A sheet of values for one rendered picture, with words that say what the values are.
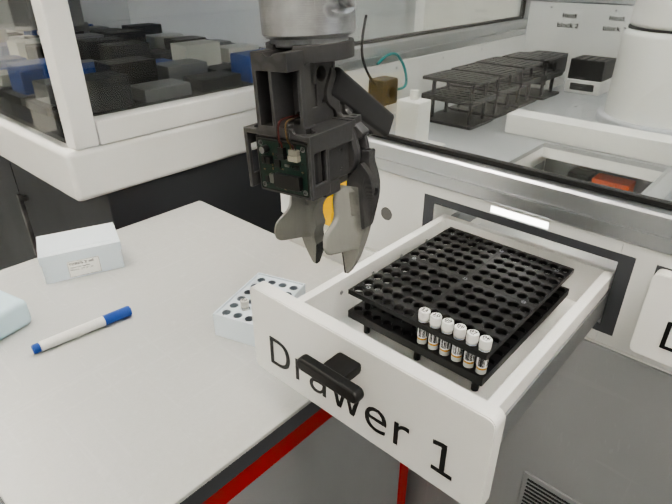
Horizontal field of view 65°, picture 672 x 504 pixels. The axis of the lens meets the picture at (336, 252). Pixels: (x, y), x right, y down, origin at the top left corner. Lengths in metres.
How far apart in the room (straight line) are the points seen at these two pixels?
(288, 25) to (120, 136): 0.82
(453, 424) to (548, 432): 0.44
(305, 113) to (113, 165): 0.82
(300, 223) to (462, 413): 0.23
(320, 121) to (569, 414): 0.58
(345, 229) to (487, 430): 0.20
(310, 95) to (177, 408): 0.42
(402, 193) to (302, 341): 0.36
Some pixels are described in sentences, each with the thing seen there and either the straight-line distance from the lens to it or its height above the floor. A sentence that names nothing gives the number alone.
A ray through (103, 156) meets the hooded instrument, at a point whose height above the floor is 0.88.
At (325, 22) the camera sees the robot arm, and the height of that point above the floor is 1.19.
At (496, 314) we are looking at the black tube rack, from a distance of 0.60.
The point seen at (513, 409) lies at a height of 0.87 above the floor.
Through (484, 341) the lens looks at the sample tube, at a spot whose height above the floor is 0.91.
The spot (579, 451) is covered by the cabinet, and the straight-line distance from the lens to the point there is 0.89.
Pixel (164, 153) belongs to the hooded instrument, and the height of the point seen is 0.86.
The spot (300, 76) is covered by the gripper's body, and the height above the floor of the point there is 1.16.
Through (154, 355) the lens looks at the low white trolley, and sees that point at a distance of 0.78.
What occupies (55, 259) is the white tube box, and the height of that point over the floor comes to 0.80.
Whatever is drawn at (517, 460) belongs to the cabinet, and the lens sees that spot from 0.97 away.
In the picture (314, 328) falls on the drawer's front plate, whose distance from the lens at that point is 0.52.
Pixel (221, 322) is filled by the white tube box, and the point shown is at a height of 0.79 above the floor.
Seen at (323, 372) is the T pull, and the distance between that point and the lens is 0.48.
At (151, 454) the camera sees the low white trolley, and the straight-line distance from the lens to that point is 0.65.
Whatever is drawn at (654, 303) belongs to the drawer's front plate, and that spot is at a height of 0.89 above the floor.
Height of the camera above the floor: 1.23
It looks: 29 degrees down
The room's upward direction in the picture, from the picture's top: straight up
